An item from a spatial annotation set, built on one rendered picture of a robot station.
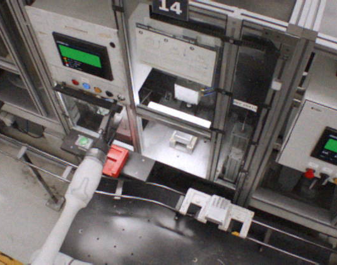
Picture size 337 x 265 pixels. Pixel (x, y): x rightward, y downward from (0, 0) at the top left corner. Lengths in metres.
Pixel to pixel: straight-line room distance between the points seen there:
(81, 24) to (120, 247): 1.25
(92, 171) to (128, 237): 0.75
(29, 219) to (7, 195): 0.30
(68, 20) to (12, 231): 2.02
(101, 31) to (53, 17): 0.21
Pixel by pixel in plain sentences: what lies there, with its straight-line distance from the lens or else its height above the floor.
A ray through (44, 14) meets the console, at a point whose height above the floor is 1.82.
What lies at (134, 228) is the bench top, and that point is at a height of 0.68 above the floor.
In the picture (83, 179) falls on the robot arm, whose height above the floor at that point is 1.43.
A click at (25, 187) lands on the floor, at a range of 3.31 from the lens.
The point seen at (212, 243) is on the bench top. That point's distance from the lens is 2.23.
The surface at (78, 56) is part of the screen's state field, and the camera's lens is 1.65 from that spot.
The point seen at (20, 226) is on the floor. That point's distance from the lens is 3.19.
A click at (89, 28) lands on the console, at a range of 1.52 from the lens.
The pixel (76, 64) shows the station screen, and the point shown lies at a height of 1.59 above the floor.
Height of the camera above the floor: 2.82
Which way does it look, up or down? 59 degrees down
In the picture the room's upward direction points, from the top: 3 degrees counter-clockwise
